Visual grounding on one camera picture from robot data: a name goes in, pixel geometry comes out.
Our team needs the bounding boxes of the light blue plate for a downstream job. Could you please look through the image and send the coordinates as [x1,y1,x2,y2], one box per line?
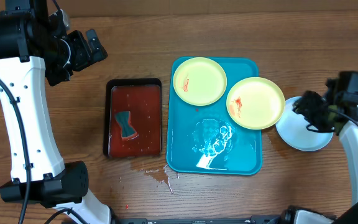
[275,96,334,152]

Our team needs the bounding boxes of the green orange sponge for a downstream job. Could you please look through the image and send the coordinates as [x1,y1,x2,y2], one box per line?
[114,111,138,141]

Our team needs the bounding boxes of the yellow plate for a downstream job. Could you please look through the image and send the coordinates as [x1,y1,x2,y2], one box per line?
[173,57,227,106]
[226,77,285,130]

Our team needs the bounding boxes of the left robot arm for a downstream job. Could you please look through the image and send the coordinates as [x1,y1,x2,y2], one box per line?
[0,0,116,223]

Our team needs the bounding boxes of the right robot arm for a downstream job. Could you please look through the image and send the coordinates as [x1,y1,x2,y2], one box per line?
[293,91,358,223]

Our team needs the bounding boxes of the black tray with red water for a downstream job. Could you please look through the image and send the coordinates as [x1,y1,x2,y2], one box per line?
[103,78,162,158]

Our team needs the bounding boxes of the teal plastic tray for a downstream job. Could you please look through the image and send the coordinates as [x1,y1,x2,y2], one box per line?
[165,56,264,176]

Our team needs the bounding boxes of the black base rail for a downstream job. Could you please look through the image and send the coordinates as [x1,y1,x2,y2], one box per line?
[116,215,290,224]

